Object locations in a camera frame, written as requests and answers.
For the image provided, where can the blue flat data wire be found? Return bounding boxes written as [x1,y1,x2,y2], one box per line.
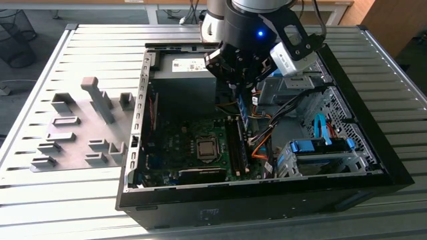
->
[314,112,334,146]

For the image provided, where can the black wire mesh basket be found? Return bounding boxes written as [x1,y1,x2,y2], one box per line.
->
[0,9,39,69]

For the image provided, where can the blue-green RAM stick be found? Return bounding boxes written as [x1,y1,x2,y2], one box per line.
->
[235,91,253,132]

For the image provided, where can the brown wooden cabinet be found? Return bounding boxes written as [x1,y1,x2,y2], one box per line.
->
[339,0,427,60]

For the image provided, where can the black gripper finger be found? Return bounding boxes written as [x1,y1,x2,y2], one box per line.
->
[245,55,279,89]
[203,48,242,90]

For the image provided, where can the grey metal disk bay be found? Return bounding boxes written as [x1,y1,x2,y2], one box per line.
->
[275,146,369,179]

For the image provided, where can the black open PC case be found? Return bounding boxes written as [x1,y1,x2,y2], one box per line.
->
[115,41,415,230]

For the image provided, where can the black cable bundle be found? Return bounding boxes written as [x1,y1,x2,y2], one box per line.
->
[266,86,327,129]

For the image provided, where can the black camera bracket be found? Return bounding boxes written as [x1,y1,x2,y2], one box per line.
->
[262,12,327,61]

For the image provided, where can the orange wire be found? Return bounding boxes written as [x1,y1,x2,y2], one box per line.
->
[251,141,269,160]

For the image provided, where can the black RAM slot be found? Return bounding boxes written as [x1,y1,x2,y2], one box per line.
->
[225,116,242,177]

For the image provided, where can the grey power supply unit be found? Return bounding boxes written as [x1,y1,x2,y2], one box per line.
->
[151,53,221,121]

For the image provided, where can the grey parts rack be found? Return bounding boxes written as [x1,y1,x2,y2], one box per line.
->
[30,76,139,173]

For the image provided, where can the wooden desk white legs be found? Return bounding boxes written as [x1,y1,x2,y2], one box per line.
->
[145,0,355,26]

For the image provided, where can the grey metal drive cage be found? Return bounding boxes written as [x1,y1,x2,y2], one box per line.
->
[257,62,335,106]

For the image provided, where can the blue carrier with black disk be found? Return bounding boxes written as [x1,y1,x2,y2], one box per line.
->
[289,138,357,155]

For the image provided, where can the dark green motherboard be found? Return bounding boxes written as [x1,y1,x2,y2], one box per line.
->
[142,116,269,187]

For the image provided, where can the black camera cable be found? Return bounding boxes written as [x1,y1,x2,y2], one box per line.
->
[311,0,329,39]

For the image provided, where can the CPU socket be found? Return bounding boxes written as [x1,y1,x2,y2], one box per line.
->
[195,135,222,161]

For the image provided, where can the black graphics card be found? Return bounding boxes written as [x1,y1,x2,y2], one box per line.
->
[178,166,229,185]

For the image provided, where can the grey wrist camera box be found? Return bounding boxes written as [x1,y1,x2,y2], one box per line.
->
[269,42,319,77]

